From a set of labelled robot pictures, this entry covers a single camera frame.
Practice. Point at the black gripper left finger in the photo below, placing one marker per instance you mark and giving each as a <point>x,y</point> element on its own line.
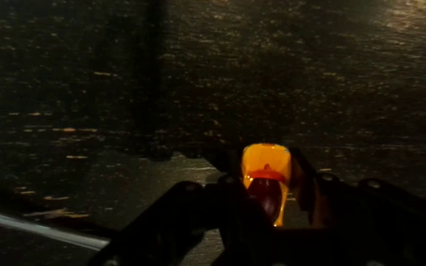
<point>198,223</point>

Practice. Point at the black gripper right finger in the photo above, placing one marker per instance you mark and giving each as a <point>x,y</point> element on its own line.
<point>370,227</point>

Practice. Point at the small orange toy car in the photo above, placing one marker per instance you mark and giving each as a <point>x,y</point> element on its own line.
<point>266,161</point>

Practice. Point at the metal spoon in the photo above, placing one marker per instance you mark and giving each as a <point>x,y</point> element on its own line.
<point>35,227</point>

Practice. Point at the black coffee table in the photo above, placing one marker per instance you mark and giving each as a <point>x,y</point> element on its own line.
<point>124,75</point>

